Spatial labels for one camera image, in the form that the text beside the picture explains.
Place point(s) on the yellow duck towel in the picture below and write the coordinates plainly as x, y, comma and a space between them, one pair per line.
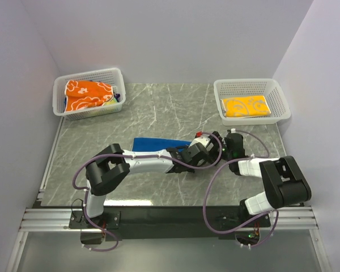
245, 107

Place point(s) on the blue towel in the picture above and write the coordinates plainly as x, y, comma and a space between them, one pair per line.
143, 144

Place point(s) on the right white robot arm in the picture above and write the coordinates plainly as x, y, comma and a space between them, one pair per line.
283, 181

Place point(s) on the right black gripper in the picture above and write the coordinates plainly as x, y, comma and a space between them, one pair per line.
225, 143

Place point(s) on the orange towel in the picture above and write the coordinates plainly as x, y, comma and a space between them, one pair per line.
83, 94

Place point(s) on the left white plastic basket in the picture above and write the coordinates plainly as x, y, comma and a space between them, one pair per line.
112, 76

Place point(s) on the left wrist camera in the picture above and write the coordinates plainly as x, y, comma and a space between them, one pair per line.
202, 138

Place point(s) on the black base beam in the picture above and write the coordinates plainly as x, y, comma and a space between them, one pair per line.
162, 222

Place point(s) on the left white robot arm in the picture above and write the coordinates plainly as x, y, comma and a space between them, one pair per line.
106, 173

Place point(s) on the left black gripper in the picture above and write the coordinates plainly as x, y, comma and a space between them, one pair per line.
191, 170

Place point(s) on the white plastic basket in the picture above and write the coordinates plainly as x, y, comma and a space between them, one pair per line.
112, 76
268, 88

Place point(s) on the right white plastic basket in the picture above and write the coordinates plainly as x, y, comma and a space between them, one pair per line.
268, 88

